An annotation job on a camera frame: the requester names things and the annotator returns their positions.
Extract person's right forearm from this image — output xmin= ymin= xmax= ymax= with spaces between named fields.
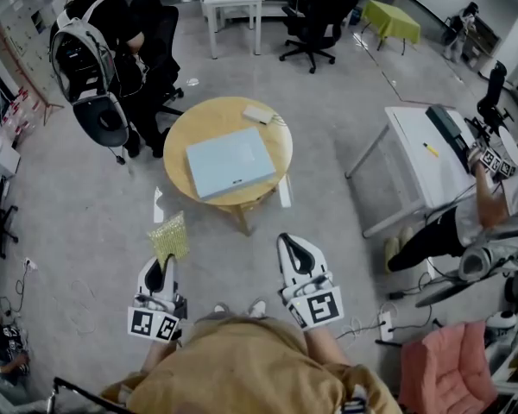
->
xmin=303 ymin=323 xmax=357 ymax=368

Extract person's left forearm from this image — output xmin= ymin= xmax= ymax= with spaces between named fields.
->
xmin=139 ymin=336 xmax=180 ymax=375

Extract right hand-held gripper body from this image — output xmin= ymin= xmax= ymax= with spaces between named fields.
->
xmin=277 ymin=273 xmax=344 ymax=332

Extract person's tan shirt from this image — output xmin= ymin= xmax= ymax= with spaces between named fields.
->
xmin=100 ymin=311 xmax=401 ymax=414

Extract person's right shoe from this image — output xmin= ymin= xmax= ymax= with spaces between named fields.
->
xmin=246 ymin=298 xmax=268 ymax=320

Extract small white flat box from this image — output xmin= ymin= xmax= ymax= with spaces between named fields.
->
xmin=242 ymin=104 xmax=275 ymax=126

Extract dark flat case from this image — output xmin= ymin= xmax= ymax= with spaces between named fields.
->
xmin=425 ymin=103 xmax=481 ymax=177

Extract white floor tape strip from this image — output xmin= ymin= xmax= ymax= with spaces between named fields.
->
xmin=152 ymin=185 xmax=165 ymax=224
xmin=277 ymin=172 xmax=294 ymax=209

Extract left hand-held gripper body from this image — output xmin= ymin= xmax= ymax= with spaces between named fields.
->
xmin=126 ymin=289 xmax=188 ymax=342

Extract grey backpack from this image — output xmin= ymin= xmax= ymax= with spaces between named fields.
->
xmin=49 ymin=0 xmax=131 ymax=147

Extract round wooden table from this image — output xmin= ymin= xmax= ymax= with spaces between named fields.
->
xmin=162 ymin=96 xmax=294 ymax=237

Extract pink cushion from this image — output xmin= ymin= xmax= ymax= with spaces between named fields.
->
xmin=398 ymin=320 xmax=498 ymax=414

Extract white power strip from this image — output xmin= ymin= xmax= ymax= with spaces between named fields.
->
xmin=376 ymin=310 xmax=395 ymax=342

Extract yellow-green sponge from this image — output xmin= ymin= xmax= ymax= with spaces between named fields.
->
xmin=146 ymin=210 xmax=188 ymax=271

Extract black metal bar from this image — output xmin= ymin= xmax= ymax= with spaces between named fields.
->
xmin=51 ymin=375 xmax=136 ymax=414

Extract small white round table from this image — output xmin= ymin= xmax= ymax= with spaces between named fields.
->
xmin=497 ymin=126 xmax=518 ymax=177

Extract white rectangular desk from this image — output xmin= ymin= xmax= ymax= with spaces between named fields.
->
xmin=344 ymin=105 xmax=494 ymax=240

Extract table with green cover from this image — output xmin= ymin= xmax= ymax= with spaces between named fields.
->
xmin=360 ymin=0 xmax=422 ymax=56

